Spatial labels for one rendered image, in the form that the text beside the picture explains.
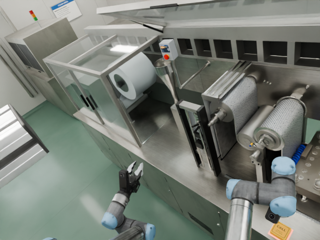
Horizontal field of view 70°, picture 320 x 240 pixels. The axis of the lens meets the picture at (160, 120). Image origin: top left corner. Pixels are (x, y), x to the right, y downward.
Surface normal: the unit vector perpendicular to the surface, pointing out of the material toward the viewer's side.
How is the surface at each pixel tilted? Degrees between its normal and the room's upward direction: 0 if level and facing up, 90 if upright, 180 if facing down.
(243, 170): 0
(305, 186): 0
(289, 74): 90
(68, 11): 90
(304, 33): 90
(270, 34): 90
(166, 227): 0
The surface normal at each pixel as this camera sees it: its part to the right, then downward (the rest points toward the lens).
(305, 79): -0.68, 0.61
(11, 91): 0.67, 0.27
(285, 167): -0.31, -0.75
